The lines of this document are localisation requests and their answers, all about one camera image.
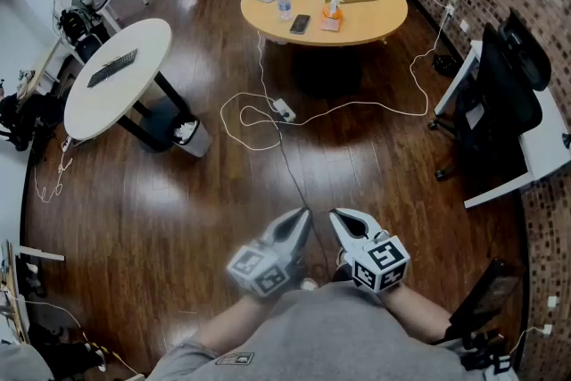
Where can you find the pink flat packet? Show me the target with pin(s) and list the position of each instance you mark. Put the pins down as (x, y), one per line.
(330, 24)

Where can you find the yellow black striped tape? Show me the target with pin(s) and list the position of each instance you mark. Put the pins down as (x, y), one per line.
(102, 347)

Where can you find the black keyboard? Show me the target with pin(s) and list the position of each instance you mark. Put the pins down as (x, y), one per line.
(113, 67)

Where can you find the round white table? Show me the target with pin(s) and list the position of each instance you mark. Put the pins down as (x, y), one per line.
(120, 71)

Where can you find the white power strip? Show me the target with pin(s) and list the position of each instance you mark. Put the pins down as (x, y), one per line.
(284, 110)
(67, 143)

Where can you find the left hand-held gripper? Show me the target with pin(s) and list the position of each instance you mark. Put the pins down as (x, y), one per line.
(259, 270)

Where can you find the black mesh office chair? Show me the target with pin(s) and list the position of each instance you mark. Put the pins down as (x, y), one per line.
(499, 102)

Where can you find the person's grey shirt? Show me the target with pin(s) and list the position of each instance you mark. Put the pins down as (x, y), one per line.
(334, 334)

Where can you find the black backpack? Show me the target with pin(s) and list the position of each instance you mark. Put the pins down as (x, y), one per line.
(82, 33)

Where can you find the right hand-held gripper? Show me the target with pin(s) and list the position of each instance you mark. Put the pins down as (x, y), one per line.
(379, 263)

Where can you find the grey trash bin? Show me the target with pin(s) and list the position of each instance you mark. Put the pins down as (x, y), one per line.
(196, 143)

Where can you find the person's right forearm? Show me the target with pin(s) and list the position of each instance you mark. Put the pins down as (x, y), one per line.
(415, 312)

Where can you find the round wooden table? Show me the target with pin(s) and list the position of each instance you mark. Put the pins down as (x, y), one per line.
(366, 20)

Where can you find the orange tissue packet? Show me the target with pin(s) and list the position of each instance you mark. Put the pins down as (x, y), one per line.
(333, 11)

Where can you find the white wall socket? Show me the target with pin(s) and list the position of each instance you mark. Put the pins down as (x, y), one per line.
(552, 301)
(464, 26)
(449, 9)
(547, 329)

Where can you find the person's shoe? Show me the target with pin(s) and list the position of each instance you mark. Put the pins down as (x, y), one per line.
(342, 265)
(308, 284)

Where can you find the person's left forearm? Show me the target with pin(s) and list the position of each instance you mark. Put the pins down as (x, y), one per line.
(232, 321)

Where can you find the black smartphone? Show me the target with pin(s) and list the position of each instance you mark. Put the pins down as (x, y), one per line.
(300, 24)

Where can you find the white desk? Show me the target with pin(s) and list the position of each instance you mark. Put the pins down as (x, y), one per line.
(548, 138)

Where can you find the clear water bottle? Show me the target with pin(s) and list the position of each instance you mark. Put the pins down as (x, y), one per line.
(284, 6)

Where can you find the black small monitor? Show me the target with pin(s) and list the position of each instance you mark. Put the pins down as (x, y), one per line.
(486, 299)

